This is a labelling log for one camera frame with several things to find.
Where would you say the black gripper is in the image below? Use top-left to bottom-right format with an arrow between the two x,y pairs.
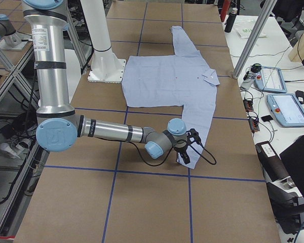
175,139 -> 190,165

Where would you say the light blue striped shirt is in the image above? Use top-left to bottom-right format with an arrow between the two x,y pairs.
122,25 -> 220,171

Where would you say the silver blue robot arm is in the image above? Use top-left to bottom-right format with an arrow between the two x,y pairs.
22,1 -> 190,164

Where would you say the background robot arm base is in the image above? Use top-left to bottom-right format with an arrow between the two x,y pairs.
0,14 -> 32,51

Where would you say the lower small circuit board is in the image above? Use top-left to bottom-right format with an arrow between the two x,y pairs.
248,117 -> 260,134

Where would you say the small circuit board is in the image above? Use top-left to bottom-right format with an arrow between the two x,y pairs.
243,99 -> 254,112
248,117 -> 260,134

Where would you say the upper small circuit board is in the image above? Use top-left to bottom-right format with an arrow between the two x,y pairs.
243,99 -> 254,112

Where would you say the small black square pad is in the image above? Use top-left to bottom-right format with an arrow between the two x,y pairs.
261,115 -> 273,122

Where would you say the black box with label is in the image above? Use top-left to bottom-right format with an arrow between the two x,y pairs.
255,141 -> 289,181

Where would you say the lower teach pendant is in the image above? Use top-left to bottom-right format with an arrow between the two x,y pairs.
267,93 -> 304,128

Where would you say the teach pendant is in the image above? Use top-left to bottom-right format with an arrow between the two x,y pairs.
267,93 -> 304,128
254,66 -> 287,93

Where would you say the upper teach pendant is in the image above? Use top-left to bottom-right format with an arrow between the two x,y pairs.
254,66 -> 287,93

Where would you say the black monitor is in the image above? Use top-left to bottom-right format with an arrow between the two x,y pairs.
280,135 -> 304,197

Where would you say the black power adapter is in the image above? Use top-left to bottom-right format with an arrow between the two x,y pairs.
295,90 -> 304,104

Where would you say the black water bottle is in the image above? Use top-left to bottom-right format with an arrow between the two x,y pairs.
224,8 -> 238,33

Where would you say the white green paper booklet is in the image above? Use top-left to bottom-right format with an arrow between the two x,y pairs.
234,22 -> 254,39

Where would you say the red fire extinguisher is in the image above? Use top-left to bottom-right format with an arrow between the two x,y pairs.
220,0 -> 231,22

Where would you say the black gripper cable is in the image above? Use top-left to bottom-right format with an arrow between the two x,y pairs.
131,129 -> 217,167

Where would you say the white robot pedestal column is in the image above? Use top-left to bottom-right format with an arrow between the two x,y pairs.
81,0 -> 126,83

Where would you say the aluminium frame post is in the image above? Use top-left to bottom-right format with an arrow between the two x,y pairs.
233,0 -> 277,79

